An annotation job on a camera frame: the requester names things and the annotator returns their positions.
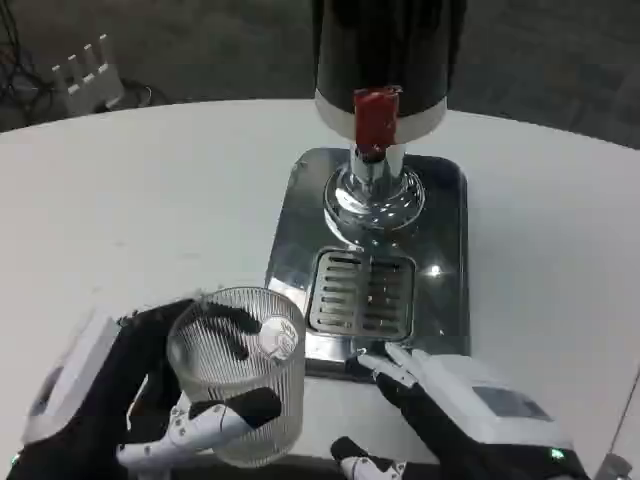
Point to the steel drip grid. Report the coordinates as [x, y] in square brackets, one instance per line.
[361, 297]

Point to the clear ribbed glass cup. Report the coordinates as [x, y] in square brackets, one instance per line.
[240, 370]

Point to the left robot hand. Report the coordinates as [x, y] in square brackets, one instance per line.
[100, 380]

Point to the black drink dispenser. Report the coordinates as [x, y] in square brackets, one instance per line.
[382, 75]

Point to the red dispenser tap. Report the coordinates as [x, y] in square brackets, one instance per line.
[375, 120]

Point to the white power strip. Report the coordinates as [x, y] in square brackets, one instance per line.
[87, 75]

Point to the steel drip tray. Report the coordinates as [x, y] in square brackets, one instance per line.
[370, 265]

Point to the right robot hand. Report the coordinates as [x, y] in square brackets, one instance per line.
[450, 400]

